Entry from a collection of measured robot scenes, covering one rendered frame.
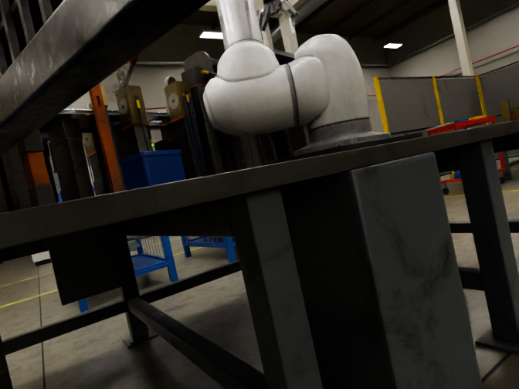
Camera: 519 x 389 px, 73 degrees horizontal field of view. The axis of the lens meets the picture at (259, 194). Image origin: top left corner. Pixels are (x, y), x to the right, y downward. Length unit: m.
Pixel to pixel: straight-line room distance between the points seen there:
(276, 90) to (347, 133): 0.19
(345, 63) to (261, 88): 0.20
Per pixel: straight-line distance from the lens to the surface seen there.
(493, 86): 9.04
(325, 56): 0.88
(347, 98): 0.87
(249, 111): 0.85
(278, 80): 0.86
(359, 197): 0.73
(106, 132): 1.14
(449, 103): 7.94
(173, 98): 1.28
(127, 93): 1.18
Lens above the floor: 0.67
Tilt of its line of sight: 1 degrees down
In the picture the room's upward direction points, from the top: 12 degrees counter-clockwise
